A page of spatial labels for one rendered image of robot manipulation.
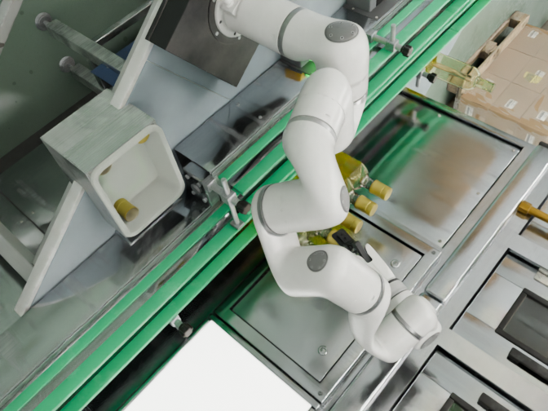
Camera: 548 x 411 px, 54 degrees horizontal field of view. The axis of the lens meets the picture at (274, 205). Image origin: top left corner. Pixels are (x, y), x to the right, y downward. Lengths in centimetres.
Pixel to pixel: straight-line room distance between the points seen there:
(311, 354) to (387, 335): 26
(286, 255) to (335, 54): 35
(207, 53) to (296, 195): 44
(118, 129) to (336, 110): 44
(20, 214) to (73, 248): 52
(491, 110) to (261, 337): 398
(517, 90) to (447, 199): 371
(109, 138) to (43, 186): 72
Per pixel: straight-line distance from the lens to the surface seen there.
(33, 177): 183
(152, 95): 117
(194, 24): 109
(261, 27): 105
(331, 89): 89
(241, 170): 121
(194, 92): 125
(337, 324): 128
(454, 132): 168
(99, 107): 116
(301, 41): 100
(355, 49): 96
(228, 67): 120
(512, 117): 497
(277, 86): 136
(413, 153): 161
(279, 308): 131
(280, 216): 84
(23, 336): 126
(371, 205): 127
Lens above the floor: 156
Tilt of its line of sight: 27 degrees down
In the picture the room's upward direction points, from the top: 123 degrees clockwise
